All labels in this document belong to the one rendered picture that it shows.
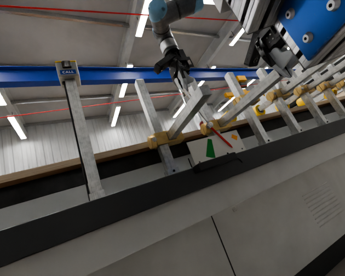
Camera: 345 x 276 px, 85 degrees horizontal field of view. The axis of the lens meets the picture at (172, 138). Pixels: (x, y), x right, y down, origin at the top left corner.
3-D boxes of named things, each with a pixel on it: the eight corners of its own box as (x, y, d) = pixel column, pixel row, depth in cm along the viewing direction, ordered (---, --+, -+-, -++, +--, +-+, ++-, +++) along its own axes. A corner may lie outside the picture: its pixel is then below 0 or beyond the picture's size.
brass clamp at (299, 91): (317, 89, 118) (312, 82, 120) (304, 91, 113) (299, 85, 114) (308, 95, 124) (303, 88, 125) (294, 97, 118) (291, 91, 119)
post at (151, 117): (183, 185, 67) (143, 77, 81) (174, 189, 66) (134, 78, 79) (180, 188, 70) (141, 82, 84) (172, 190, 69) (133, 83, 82)
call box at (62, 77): (80, 76, 70) (75, 59, 72) (58, 78, 67) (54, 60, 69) (81, 88, 76) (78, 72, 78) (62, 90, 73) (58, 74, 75)
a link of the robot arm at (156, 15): (170, -11, 72) (174, 14, 83) (143, 1, 72) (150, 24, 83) (178, 4, 70) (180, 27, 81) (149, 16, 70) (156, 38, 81)
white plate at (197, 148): (247, 149, 82) (236, 129, 84) (196, 166, 71) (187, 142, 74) (246, 150, 82) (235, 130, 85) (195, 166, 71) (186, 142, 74)
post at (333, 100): (356, 124, 119) (313, 64, 132) (353, 125, 117) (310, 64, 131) (350, 126, 122) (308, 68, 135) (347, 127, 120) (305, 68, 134)
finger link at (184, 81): (200, 86, 77) (190, 68, 79) (187, 88, 74) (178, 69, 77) (196, 91, 79) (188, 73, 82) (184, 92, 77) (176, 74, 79)
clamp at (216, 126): (233, 126, 85) (228, 116, 86) (208, 132, 79) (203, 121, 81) (225, 131, 90) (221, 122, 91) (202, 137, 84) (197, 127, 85)
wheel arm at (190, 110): (214, 96, 48) (207, 82, 50) (203, 98, 47) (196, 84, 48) (166, 153, 86) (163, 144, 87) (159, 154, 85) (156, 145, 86)
